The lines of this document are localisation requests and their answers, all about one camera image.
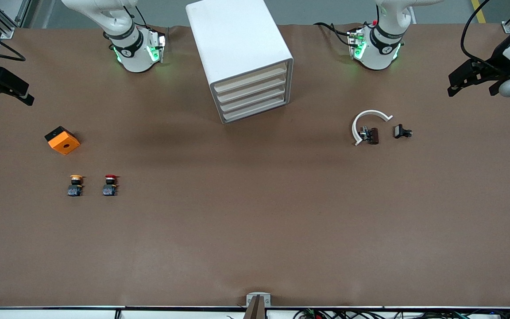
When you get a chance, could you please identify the white plastic drawer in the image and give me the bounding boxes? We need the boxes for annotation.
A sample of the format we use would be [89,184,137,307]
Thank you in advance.
[222,95,291,123]
[216,73,289,104]
[213,62,288,93]
[219,84,290,114]

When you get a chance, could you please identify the yellow push button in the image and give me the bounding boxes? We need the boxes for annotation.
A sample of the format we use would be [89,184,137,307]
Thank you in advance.
[67,175,84,197]

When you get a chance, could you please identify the red push button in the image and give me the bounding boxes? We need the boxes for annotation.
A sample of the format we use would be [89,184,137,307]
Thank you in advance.
[102,174,120,197]

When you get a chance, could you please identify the white drawer cabinet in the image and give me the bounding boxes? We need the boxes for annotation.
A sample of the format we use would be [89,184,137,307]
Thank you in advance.
[186,0,294,124]

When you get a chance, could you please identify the orange box with hole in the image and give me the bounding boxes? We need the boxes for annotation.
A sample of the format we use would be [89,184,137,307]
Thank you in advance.
[44,126,81,156]

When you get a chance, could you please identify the dark brown small component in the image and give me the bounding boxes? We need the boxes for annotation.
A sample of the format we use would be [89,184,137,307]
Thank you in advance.
[359,126,379,145]

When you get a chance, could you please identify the white curved plastic clip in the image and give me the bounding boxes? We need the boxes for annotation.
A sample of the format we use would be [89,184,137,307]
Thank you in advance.
[352,109,394,147]

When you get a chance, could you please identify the brown table cover mat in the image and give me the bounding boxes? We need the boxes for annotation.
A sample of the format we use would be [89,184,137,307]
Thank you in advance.
[0,23,510,308]

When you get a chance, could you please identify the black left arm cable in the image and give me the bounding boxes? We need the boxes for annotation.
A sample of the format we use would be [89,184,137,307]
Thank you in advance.
[460,0,510,74]

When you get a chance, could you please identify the black base cable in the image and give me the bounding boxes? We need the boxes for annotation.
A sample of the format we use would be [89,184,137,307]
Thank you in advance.
[314,22,355,47]

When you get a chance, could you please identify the tangled black cables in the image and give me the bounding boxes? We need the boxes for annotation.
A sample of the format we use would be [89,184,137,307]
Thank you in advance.
[295,309,510,319]

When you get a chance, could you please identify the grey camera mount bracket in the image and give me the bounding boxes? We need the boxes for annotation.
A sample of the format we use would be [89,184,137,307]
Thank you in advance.
[246,292,272,319]

